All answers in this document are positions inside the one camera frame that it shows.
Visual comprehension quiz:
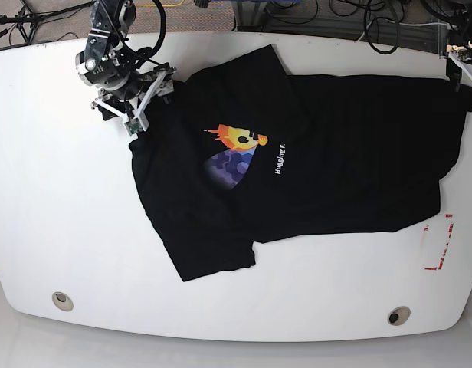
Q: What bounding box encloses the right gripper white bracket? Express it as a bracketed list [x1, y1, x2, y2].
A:
[90, 63, 176, 136]

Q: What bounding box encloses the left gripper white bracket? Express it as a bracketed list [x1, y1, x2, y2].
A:
[445, 44, 472, 92]

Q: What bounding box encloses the black graphic T-shirt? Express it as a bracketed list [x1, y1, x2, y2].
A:
[129, 46, 472, 281]

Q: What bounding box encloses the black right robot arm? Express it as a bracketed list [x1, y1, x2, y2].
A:
[75, 1, 175, 136]

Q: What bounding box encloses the black tripod stand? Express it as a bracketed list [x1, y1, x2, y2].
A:
[0, 1, 94, 46]

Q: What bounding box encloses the red tape rectangle marking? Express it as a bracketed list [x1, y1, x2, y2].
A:
[420, 212, 455, 271]

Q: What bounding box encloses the left table grommet hole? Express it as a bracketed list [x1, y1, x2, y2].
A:
[52, 292, 74, 312]

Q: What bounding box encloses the table grommet hole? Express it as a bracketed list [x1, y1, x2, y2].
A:
[387, 306, 411, 327]
[52, 292, 74, 312]

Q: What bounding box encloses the right table grommet hole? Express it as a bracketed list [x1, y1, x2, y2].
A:
[387, 306, 411, 327]

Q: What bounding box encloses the white cable on floor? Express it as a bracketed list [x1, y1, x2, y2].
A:
[356, 18, 451, 42]

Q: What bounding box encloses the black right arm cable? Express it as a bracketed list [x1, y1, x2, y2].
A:
[136, 0, 168, 64]

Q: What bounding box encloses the yellow cable on floor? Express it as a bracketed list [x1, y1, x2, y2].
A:
[142, 0, 185, 9]

